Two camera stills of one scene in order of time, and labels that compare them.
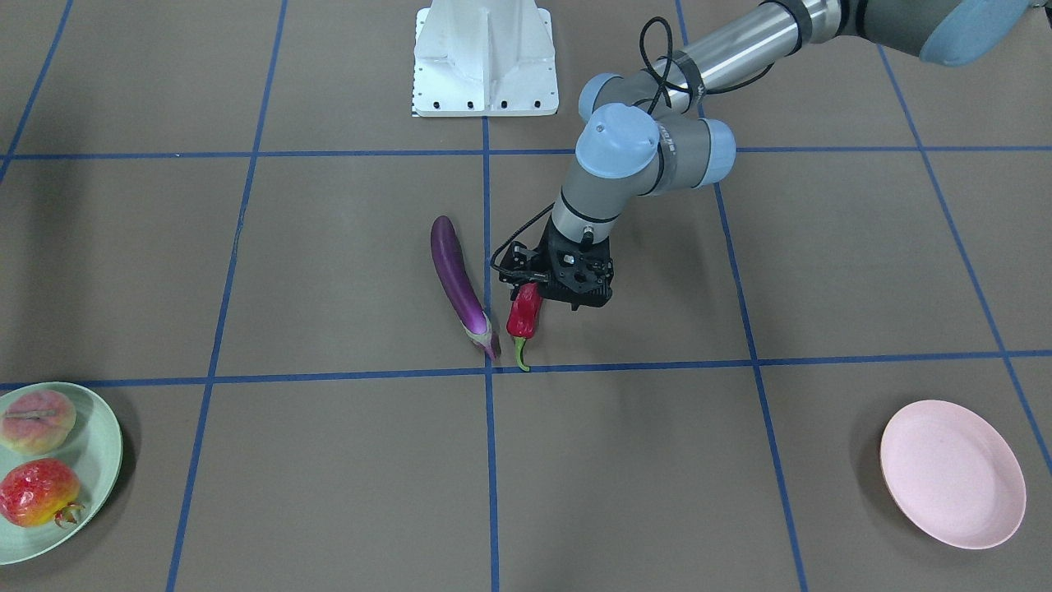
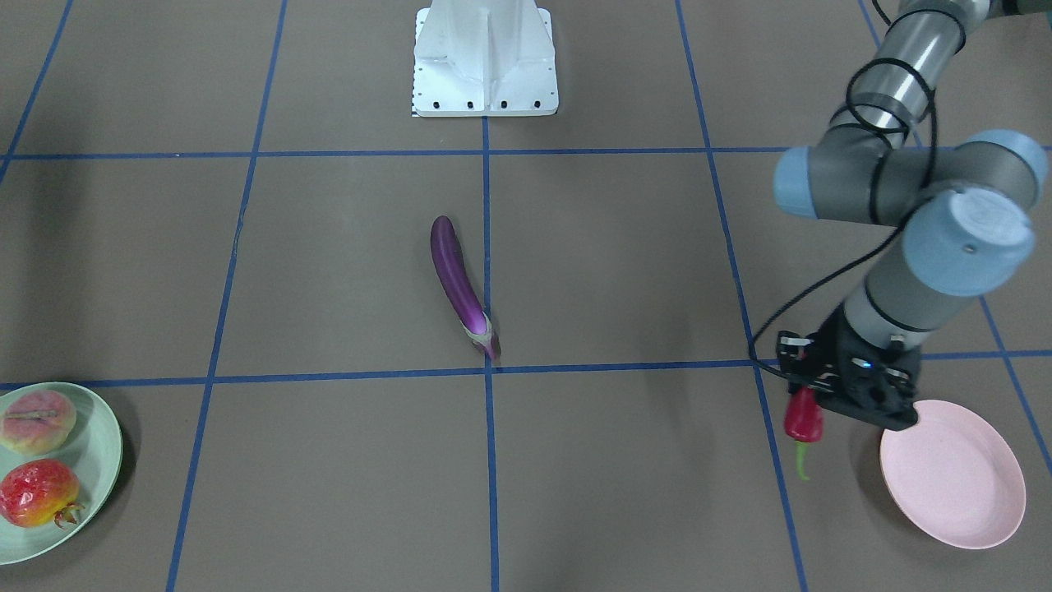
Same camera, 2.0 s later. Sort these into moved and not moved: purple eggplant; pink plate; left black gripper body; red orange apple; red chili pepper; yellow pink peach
Moved: red chili pepper; left black gripper body
Not moved: purple eggplant; yellow pink peach; red orange apple; pink plate
